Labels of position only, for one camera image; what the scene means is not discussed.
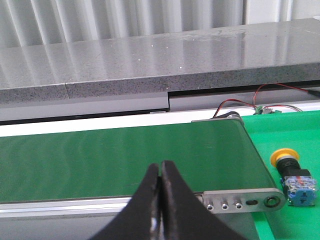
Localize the green terminal connector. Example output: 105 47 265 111
254 106 282 115

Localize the white corrugated curtain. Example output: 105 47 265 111
0 0 320 48

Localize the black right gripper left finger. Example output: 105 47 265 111
91 163 160 240

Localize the yellow emergency push button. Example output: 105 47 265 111
270 148 318 207

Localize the grey stone counter slab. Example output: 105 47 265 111
0 18 320 105

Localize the aluminium conveyor side rail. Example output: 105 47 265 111
0 188 287 218

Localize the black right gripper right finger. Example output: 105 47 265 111
161 160 245 240

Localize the green conveyor belt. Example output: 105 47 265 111
0 119 275 203

